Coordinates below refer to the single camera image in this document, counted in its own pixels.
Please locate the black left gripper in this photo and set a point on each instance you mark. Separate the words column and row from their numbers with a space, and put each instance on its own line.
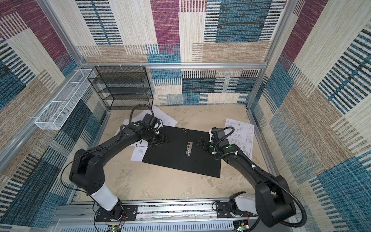
column 162, row 139

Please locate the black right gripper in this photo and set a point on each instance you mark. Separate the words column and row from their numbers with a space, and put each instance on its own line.
column 200, row 140

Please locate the red and black ring binder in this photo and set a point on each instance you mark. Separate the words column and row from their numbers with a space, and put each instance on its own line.
column 181, row 153

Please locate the white technical drawing sheet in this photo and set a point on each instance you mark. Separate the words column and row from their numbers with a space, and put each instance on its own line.
column 243, row 136

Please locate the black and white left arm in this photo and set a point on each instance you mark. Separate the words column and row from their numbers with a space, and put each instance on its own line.
column 87, row 170

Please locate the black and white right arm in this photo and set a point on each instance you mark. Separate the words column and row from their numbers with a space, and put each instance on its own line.
column 273, row 201

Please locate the white text paper back sheet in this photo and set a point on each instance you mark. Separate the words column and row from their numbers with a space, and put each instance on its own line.
column 166, row 119

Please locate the white text paper sheet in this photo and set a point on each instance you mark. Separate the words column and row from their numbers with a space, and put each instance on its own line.
column 166, row 119
column 128, row 129

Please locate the white text paper middle sheet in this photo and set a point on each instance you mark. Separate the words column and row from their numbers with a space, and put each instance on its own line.
column 128, row 129

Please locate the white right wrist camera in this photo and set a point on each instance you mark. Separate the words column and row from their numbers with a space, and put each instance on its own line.
column 216, row 134

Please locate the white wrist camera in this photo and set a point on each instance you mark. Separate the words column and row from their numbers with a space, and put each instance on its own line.
column 152, row 121
column 216, row 134

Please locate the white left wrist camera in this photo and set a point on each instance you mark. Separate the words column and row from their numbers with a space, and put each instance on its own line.
column 152, row 121

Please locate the black wire mesh file rack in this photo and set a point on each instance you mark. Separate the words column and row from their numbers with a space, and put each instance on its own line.
column 122, row 87

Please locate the aluminium front rail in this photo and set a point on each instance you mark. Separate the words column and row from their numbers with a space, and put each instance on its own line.
column 147, row 211

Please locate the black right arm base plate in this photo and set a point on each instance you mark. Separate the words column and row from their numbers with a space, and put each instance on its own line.
column 227, row 210

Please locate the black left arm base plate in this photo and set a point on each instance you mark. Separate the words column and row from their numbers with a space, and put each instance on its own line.
column 118, row 214

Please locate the white wire mesh tray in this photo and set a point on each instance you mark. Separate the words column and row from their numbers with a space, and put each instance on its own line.
column 60, row 108

